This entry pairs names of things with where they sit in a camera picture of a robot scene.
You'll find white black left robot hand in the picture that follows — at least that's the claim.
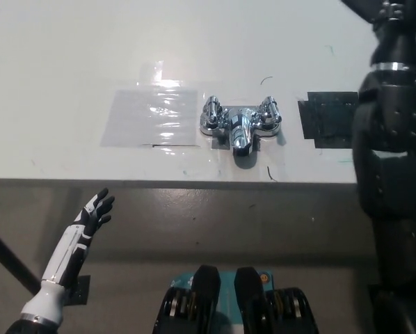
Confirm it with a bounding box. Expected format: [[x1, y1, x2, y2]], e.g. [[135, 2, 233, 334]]
[[42, 188, 116, 287]]

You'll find chrome faucet lever handle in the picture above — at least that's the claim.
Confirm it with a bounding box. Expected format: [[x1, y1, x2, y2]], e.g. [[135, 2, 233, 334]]
[[203, 97, 223, 125], [261, 97, 282, 127]]

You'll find chrome faucet body with spout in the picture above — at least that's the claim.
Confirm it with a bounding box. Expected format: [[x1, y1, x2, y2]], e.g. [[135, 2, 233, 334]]
[[199, 105, 284, 158]]

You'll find black table leg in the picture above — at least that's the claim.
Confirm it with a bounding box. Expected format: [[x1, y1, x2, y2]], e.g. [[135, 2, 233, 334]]
[[0, 219, 42, 296]]

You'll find clear plastic sheet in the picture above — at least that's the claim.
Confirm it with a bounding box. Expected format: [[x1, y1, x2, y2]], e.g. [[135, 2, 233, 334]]
[[102, 89, 200, 148]]

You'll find black tape patch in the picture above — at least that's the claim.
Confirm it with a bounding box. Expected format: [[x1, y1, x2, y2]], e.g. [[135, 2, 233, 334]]
[[296, 91, 360, 150]]

